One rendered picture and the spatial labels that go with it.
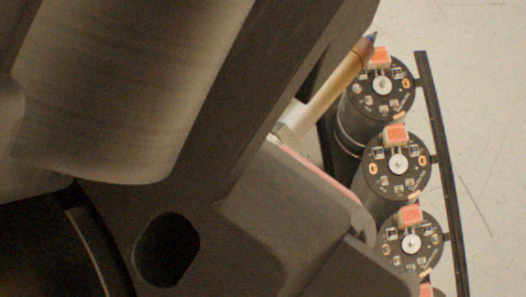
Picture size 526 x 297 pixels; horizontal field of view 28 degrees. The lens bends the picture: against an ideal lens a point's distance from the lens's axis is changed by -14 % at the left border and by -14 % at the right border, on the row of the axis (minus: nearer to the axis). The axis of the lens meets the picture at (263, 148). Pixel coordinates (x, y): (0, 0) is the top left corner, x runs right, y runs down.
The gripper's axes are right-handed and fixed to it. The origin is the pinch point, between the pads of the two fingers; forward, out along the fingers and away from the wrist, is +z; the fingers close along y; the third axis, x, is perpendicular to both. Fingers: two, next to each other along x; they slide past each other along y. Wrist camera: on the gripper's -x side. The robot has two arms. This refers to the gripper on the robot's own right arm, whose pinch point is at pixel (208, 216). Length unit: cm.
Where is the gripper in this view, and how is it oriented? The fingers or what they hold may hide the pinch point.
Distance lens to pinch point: 27.7
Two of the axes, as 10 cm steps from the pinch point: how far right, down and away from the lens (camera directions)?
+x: -5.5, 8.2, 1.7
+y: -8.1, -5.7, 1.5
